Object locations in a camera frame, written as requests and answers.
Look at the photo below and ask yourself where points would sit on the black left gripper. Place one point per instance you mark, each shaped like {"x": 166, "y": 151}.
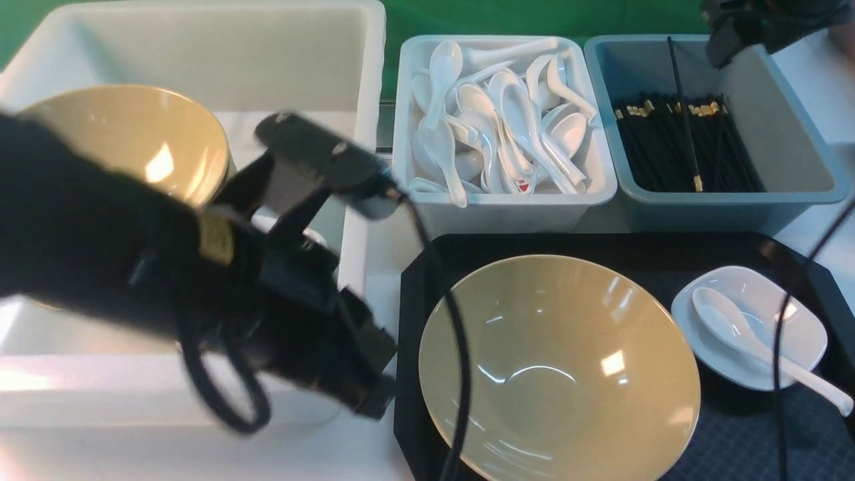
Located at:
{"x": 292, "y": 319}

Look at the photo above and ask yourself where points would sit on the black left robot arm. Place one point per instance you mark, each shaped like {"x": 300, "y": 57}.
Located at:
{"x": 237, "y": 284}

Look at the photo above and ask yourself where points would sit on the white square sauce dish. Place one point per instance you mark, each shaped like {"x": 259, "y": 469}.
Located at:
{"x": 804, "y": 341}

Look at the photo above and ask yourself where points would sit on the bundle of black chopsticks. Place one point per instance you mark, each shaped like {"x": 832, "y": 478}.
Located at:
{"x": 669, "y": 153}

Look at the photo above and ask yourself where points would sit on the white ceramic soup spoon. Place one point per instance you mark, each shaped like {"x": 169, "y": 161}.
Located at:
{"x": 724, "y": 319}

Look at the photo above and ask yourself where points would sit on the white plastic spoon bin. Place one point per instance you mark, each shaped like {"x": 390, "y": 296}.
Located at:
{"x": 501, "y": 207}

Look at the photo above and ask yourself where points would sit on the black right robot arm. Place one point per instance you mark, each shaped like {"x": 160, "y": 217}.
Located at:
{"x": 738, "y": 25}

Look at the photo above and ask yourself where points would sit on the stack of yellow bowls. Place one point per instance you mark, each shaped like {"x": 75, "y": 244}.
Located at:
{"x": 156, "y": 135}

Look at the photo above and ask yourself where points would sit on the blue plastic chopstick bin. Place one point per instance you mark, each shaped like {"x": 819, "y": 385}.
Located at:
{"x": 795, "y": 166}

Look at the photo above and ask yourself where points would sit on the yellow noodle bowl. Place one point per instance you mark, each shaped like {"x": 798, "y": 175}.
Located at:
{"x": 578, "y": 373}

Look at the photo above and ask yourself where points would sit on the pile of white spoons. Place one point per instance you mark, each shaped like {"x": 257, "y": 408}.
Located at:
{"x": 501, "y": 120}

